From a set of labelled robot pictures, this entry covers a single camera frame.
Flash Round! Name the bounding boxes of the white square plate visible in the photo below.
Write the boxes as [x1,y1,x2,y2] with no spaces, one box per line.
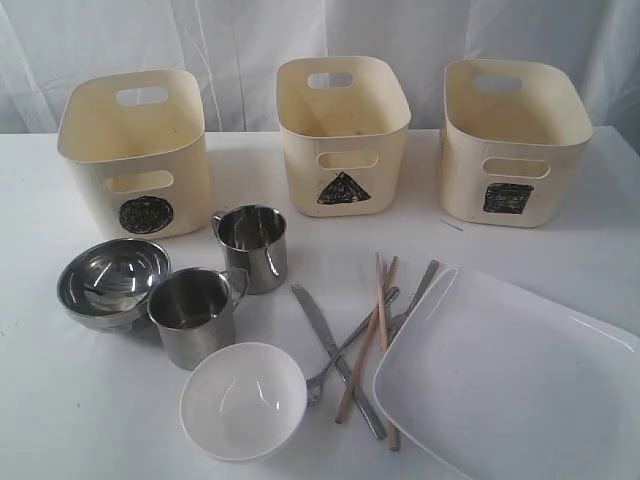
[373,267,639,479]

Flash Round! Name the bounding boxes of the cream bin with square mark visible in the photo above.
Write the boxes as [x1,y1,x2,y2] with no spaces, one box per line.
[439,59,594,228]

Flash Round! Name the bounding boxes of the steel table knife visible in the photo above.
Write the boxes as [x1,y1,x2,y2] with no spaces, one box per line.
[291,284,387,440]

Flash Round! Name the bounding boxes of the wooden chopstick thin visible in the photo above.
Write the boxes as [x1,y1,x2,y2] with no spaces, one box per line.
[376,253,400,452]

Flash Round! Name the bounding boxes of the steel spoon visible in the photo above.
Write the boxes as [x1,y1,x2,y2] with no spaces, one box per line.
[291,284,373,407]

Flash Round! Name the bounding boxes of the cream bin with circle mark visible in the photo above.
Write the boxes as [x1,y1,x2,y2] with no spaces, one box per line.
[57,70,212,239]

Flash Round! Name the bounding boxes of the steel mug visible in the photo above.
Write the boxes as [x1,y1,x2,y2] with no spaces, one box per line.
[211,204,288,295]
[147,267,249,371]

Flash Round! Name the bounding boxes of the stainless steel bowl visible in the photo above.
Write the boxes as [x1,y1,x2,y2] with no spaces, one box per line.
[56,238,172,333]

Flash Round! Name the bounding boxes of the cream bin with triangle mark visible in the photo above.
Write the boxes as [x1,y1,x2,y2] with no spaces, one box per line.
[276,56,411,217]

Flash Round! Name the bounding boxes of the steel fork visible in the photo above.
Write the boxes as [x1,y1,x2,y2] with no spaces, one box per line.
[388,259,440,342]

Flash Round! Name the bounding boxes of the wooden chopstick long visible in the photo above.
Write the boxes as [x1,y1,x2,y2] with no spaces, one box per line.
[334,275,379,424]

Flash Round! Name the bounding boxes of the white round bowl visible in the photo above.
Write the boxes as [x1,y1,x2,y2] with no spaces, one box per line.
[179,342,308,463]

